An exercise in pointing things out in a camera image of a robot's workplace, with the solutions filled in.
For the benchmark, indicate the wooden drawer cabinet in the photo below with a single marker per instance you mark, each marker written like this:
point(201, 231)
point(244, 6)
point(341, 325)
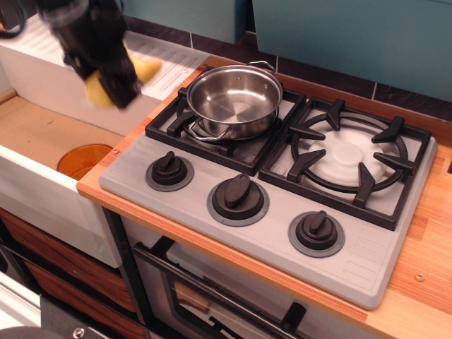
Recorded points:
point(91, 289)

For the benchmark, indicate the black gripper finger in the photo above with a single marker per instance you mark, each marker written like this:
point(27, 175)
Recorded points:
point(122, 88)
point(83, 69)

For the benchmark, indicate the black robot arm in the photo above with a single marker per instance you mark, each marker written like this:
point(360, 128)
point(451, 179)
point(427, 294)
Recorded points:
point(91, 34)

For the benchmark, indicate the black left burner grate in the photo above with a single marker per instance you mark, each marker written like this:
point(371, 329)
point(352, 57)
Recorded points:
point(171, 127)

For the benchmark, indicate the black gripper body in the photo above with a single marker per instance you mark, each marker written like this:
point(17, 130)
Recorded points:
point(89, 29)

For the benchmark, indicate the black right stove knob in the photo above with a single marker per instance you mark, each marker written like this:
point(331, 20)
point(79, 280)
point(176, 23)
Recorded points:
point(316, 234)

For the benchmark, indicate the orange plastic plate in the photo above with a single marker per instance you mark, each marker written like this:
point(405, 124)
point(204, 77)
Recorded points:
point(77, 162)

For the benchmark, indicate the black right burner grate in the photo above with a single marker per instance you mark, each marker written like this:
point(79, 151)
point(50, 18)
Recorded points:
point(365, 166)

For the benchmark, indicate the oven door with handle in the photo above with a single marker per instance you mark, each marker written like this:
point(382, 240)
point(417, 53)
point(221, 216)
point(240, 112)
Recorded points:
point(157, 257)

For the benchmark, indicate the black middle stove knob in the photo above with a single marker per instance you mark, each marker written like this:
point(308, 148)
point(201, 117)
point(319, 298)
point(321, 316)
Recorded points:
point(238, 202)

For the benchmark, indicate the white toy sink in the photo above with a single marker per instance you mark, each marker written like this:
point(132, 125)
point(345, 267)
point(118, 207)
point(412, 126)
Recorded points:
point(45, 114)

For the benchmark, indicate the black stove knob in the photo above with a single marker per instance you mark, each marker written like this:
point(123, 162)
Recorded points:
point(316, 234)
point(169, 173)
point(238, 202)

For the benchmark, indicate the stainless steel pan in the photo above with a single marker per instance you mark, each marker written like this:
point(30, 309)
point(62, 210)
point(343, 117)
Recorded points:
point(234, 103)

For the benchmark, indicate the grey toy stove top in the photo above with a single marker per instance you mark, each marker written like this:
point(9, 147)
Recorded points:
point(359, 272)

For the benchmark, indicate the yellow stuffed duck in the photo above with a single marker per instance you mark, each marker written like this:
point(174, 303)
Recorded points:
point(97, 92)

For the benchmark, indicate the black left stove knob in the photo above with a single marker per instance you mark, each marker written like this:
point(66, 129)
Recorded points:
point(169, 173)

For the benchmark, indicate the black burner grate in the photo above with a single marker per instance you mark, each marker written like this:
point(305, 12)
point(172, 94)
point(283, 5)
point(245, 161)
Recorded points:
point(365, 166)
point(171, 127)

